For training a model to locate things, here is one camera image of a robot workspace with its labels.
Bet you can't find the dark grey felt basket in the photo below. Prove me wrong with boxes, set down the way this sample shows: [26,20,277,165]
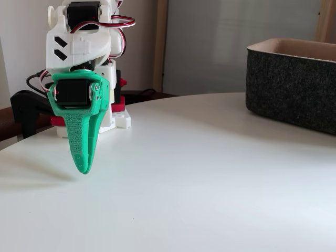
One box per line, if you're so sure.
[246,37,336,137]

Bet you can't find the black and red clamp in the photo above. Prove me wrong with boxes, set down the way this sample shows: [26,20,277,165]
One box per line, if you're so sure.
[112,69,128,112]
[9,90,66,140]

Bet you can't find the black USB cable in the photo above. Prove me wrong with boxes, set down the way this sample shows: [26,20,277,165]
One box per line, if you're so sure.
[25,70,52,96]

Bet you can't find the thin black cable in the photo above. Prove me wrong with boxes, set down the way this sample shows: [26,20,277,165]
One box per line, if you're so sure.
[140,88,158,99]

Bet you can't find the beige wooden door frame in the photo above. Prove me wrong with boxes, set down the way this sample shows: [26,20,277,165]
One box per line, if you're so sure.
[151,0,169,93]

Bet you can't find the light wooden post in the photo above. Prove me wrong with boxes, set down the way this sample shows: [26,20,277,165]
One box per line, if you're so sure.
[314,0,336,44]

